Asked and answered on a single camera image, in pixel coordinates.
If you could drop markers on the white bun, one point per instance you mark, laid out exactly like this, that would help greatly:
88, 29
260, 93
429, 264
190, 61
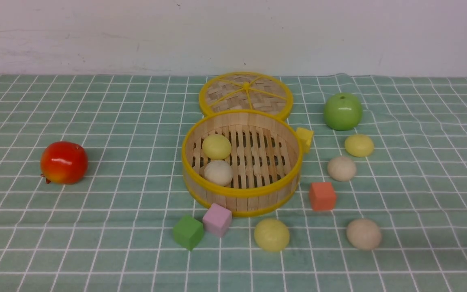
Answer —
218, 172
364, 234
341, 168

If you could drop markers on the yellow bun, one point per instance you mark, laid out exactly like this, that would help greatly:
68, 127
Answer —
271, 235
216, 147
359, 145

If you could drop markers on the yellow bun front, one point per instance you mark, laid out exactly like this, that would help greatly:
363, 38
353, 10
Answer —
271, 235

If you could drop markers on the bamboo steamer tray yellow rim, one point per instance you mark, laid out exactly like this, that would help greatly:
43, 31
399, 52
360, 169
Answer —
266, 160

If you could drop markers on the bamboo steamer lid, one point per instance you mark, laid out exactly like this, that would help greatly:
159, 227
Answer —
246, 90

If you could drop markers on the orange foam cube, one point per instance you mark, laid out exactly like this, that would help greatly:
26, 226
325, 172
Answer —
322, 196

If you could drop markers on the green apple toy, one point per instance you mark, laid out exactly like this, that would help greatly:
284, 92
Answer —
343, 112

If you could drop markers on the yellow foam cube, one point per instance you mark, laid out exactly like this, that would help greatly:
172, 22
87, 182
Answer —
305, 136

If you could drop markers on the pink foam cube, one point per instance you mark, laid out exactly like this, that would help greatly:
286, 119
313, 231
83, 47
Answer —
217, 220

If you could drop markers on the green foam cube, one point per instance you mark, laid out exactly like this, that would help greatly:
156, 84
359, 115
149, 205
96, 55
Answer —
188, 232

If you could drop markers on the green checkered tablecloth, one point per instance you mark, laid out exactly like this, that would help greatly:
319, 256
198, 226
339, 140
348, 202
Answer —
112, 230

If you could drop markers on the red pomegranate toy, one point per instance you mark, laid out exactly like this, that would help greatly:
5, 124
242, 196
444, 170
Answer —
63, 162

